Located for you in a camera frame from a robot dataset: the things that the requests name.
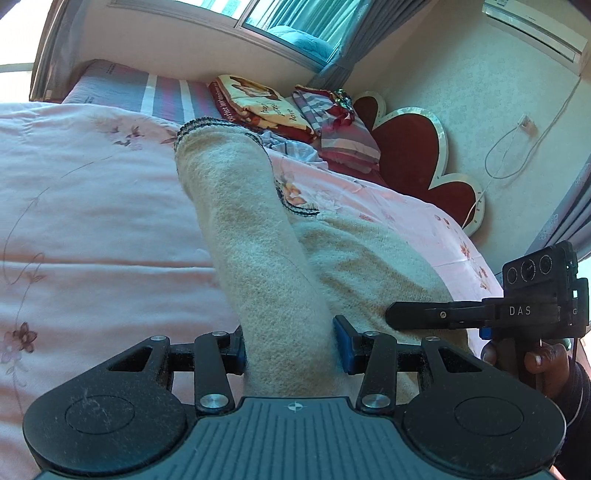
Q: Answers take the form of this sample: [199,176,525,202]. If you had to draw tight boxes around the grey curtain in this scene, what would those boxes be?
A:
[29,0,89,102]
[308,0,428,90]

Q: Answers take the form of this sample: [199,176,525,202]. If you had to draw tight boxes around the grey right curtain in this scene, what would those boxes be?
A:
[308,0,428,90]

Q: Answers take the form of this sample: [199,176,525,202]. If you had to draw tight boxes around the pink floral bed sheet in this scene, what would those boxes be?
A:
[0,101,506,480]

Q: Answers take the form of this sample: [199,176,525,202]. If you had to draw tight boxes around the red dark hair accessory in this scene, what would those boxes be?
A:
[332,88,355,112]

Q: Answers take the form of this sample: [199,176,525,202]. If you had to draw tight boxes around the red heart-shaped headboard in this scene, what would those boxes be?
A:
[353,91,486,236]

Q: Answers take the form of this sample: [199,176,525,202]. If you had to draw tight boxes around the white air conditioner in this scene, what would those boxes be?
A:
[482,1,590,76]

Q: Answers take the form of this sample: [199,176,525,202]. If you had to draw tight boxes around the cream striped knit sweater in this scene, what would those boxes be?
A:
[174,118,451,397]

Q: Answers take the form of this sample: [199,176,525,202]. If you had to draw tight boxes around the striped mattress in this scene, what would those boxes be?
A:
[64,60,221,124]

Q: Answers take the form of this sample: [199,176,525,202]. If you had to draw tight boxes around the wall socket with plug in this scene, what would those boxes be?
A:
[517,114,537,136]

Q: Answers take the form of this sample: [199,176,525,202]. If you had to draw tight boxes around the grey left curtain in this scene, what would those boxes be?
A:
[29,0,89,102]

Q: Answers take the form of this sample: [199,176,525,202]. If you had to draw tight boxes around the yellow red folded blanket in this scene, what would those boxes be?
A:
[208,75,317,144]

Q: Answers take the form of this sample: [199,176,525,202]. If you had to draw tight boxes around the right hand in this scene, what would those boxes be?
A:
[481,339,570,399]

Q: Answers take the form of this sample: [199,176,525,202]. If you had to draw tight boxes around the white power cable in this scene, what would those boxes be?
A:
[461,68,590,232]

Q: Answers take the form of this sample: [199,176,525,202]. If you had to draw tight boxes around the blue bedding outside window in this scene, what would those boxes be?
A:
[269,25,334,62]

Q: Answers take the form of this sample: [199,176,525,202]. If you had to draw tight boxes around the striped pillow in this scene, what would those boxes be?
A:
[293,85,381,174]

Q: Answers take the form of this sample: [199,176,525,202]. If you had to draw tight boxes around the glass sliding window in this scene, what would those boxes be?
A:
[109,0,360,71]

